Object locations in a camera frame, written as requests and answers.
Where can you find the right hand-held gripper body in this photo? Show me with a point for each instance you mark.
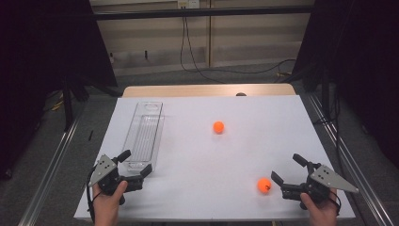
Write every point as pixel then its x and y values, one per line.
pixel 326 179

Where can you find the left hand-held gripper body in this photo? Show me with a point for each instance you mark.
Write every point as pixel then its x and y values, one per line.
pixel 108 180

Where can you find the orange ping-pong ball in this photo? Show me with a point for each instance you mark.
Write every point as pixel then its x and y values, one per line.
pixel 218 127
pixel 263 185

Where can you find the clear plastic box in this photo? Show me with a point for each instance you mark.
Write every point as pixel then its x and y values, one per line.
pixel 144 135

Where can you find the person's left hand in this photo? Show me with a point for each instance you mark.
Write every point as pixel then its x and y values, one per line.
pixel 106 208

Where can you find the person's right hand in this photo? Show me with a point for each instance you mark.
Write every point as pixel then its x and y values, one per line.
pixel 321 213

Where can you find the small black floor item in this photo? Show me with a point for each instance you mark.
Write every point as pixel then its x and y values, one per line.
pixel 91 135

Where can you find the white table board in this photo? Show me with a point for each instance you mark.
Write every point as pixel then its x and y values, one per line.
pixel 219 163

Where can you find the black metal stand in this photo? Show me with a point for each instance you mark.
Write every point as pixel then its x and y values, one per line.
pixel 67 106
pixel 326 97

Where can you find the dark table grommet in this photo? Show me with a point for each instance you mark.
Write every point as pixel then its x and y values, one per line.
pixel 241 94

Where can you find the wooden table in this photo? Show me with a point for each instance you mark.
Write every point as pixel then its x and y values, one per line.
pixel 188 90

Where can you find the dark curtain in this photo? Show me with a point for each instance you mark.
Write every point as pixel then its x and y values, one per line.
pixel 37 47
pixel 360 62

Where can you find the black horizontal bar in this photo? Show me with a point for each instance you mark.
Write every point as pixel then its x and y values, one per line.
pixel 204 12

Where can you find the aluminium rail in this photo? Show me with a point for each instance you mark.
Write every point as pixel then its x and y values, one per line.
pixel 47 179
pixel 351 150

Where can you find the white wall socket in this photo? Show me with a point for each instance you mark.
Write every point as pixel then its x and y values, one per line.
pixel 188 3

